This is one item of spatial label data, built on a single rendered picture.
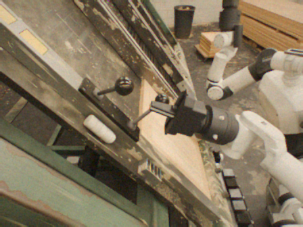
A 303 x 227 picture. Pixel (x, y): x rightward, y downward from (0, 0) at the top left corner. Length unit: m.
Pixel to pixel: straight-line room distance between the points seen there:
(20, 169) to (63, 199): 0.07
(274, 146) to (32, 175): 0.47
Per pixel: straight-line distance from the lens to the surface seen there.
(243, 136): 0.56
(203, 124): 0.50
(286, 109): 0.85
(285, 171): 0.55
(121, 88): 0.39
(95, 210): 0.36
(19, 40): 0.46
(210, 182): 1.02
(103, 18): 0.84
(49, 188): 0.32
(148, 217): 0.66
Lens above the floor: 1.73
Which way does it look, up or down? 39 degrees down
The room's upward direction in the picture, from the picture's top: straight up
